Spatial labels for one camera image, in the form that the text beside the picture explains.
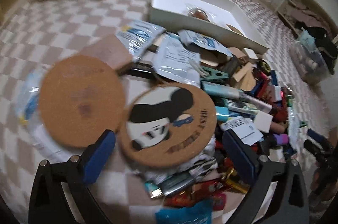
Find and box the blue wipe packet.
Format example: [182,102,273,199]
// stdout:
[155,200,213,224]

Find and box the wooden closet shelf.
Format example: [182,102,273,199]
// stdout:
[276,0,337,39]

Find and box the white shallow tray box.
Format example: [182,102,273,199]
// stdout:
[148,0,269,54]

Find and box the black bag on bin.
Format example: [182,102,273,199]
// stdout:
[295,21,337,75]

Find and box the white mask packet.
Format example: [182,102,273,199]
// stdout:
[152,33,200,87]

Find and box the green plastic clip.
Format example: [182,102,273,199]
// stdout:
[200,66,229,84]

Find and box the black round gold tin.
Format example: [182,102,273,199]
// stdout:
[257,60,271,76]

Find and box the clear plastic storage bin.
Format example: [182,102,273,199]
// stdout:
[289,30,330,85]

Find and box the white cube box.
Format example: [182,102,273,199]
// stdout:
[242,48,258,61]

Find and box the panda cork coaster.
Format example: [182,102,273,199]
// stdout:
[118,83,217,169]

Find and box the brown tape roll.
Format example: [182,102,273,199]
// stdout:
[186,3,214,23]

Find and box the blue white sachet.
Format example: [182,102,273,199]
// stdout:
[116,20,166,63]

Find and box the white cloth rag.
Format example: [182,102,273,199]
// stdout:
[140,136,218,184]

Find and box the checkered bed sheet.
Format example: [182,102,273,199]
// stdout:
[1,0,329,223]

